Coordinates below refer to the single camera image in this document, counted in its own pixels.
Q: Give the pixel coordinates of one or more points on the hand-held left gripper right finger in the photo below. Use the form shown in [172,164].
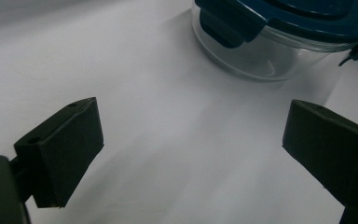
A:
[329,149]

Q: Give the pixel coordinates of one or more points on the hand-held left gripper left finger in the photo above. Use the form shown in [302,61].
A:
[65,155]

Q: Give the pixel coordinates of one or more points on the round glass container blue lid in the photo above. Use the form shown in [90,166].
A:
[279,34]

